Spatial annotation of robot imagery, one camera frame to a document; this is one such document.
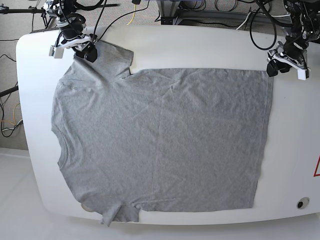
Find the black cable left floor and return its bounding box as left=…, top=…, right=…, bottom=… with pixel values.
left=0, top=53, right=24, bottom=138

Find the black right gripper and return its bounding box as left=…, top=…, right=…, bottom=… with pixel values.
left=59, top=23, right=98, bottom=63

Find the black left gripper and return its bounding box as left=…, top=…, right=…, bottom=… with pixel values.
left=266, top=35, right=308, bottom=77

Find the black table cable grommet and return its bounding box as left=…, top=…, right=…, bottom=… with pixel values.
left=296, top=197, right=310, bottom=210

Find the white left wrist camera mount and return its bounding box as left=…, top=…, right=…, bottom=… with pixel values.
left=267, top=41, right=311, bottom=81

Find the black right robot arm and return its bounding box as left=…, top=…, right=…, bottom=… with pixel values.
left=43, top=0, right=98, bottom=63

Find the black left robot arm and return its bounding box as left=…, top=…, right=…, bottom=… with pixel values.
left=266, top=0, right=320, bottom=81

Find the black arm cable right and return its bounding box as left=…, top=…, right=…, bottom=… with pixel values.
left=249, top=0, right=293, bottom=51

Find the beige table grommet cap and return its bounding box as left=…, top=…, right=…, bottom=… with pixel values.
left=80, top=203, right=95, bottom=213

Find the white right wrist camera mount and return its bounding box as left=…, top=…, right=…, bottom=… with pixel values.
left=49, top=34, right=96, bottom=59

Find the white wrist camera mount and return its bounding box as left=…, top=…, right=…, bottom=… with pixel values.
left=49, top=34, right=96, bottom=59
left=267, top=41, right=311, bottom=81

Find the yellow cable top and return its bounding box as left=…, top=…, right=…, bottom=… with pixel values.
left=126, top=3, right=137, bottom=26

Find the red triangle sticker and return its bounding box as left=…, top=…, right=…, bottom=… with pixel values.
left=313, top=157, right=320, bottom=177

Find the yellow cable left floor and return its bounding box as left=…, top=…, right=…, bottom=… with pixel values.
left=0, top=102, right=23, bottom=129

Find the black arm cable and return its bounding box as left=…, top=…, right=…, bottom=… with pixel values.
left=53, top=0, right=151, bottom=51
left=249, top=0, right=293, bottom=51

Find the grey metal frame base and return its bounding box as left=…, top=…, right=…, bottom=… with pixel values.
left=157, top=0, right=293, bottom=28

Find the white cable top right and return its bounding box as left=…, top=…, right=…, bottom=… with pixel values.
left=235, top=11, right=293, bottom=31

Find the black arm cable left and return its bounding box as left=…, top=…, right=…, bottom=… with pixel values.
left=53, top=0, right=151, bottom=51

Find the grey T-shirt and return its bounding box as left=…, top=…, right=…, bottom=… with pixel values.
left=51, top=42, right=274, bottom=225

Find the black tripod stand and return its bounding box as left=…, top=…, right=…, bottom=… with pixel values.
left=0, top=0, right=119, bottom=31

